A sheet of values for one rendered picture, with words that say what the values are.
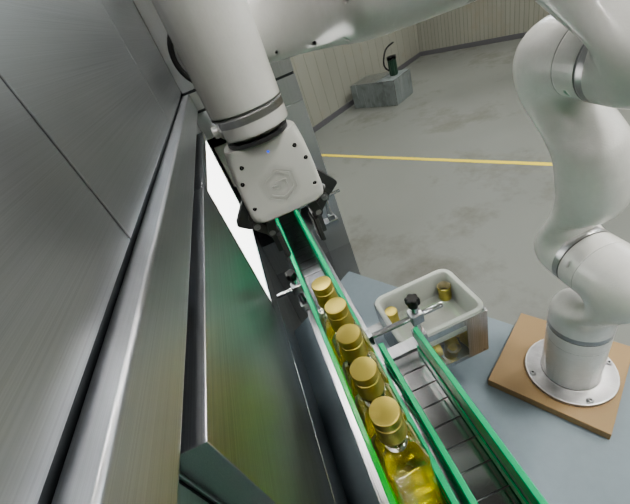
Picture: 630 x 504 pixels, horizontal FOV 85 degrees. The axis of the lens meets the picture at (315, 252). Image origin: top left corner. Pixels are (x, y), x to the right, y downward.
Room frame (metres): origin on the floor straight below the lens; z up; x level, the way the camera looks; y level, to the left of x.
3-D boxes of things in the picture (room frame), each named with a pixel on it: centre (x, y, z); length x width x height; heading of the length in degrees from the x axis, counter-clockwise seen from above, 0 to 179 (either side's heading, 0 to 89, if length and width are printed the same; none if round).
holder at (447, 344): (0.57, -0.18, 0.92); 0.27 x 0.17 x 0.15; 93
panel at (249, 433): (0.58, 0.15, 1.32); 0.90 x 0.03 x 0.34; 3
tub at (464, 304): (0.58, -0.21, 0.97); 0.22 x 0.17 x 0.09; 93
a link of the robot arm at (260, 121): (0.42, 0.01, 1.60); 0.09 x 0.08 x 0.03; 94
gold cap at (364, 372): (0.25, 0.00, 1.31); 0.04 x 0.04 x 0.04
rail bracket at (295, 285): (0.68, 0.10, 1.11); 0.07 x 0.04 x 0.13; 93
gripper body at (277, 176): (0.42, 0.01, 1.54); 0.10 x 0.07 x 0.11; 94
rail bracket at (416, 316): (0.46, -0.12, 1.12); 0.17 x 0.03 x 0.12; 93
